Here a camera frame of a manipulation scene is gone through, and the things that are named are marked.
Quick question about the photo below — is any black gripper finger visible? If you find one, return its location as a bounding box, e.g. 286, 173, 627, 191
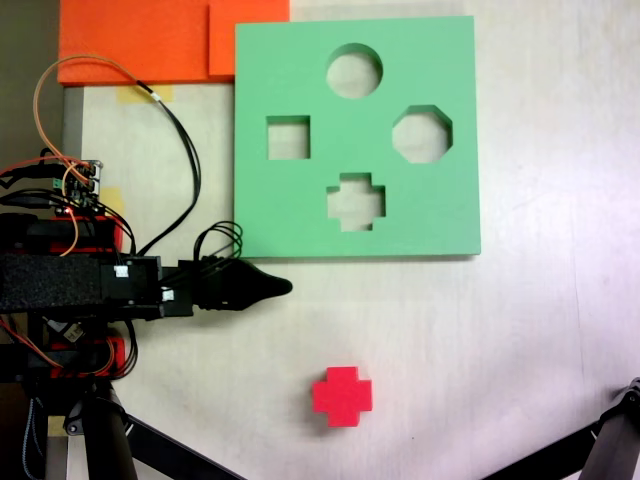
233, 261, 294, 312

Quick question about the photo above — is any red cross columnar block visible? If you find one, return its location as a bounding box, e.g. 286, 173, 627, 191
312, 365, 374, 429

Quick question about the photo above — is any large orange foam block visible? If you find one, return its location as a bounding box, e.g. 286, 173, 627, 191
57, 0, 211, 86

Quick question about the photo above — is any green shape sorter board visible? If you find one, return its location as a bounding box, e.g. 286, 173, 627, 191
232, 14, 483, 261

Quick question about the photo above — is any small black circuit board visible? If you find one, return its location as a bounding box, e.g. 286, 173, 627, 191
47, 318, 87, 345

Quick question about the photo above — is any green controller circuit board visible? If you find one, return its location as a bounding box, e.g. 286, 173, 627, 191
49, 159, 106, 217

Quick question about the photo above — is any thin black tripod strut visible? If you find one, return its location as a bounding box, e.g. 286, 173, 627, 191
482, 419, 601, 480
122, 413, 247, 480

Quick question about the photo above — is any thick black tripod leg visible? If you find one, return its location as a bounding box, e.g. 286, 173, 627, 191
79, 384, 139, 480
574, 377, 640, 480

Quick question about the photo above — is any wide yellow tape piece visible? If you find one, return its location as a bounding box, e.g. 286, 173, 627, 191
116, 84, 174, 105

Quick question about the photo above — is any black looped gripper cable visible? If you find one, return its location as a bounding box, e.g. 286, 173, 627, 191
194, 221, 245, 264

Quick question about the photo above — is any long black cable bundle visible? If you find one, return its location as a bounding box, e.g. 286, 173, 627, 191
133, 78, 203, 257

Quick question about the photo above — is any black usb cable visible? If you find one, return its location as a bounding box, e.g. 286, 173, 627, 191
0, 192, 57, 209

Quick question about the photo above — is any blue white braided cable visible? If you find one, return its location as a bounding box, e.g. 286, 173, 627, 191
21, 397, 47, 477

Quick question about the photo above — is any thin orange wire loop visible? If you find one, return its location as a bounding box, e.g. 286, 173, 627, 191
32, 54, 141, 174

